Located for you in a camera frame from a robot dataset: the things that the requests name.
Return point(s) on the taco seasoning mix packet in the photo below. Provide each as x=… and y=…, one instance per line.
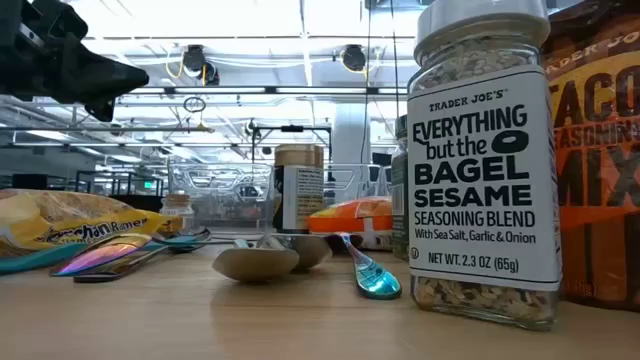
x=600, y=175

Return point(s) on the small glass spice jar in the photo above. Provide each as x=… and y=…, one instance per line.
x=177, y=207

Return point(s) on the dark-bowled spoon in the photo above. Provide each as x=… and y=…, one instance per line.
x=125, y=267

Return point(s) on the teal spoon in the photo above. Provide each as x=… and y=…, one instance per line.
x=30, y=260

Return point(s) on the bagel seasoning jar white lid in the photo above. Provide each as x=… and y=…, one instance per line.
x=482, y=175

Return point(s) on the yellow ramen packet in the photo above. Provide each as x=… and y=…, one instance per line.
x=75, y=215

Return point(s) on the orange ramen packet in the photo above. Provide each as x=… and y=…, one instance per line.
x=350, y=215

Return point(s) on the spice jar with tan lid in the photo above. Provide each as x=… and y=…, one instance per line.
x=300, y=190

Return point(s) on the black gantry frame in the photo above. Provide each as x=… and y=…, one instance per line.
x=292, y=128

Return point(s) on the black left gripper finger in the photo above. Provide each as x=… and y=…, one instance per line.
x=100, y=80
x=102, y=111

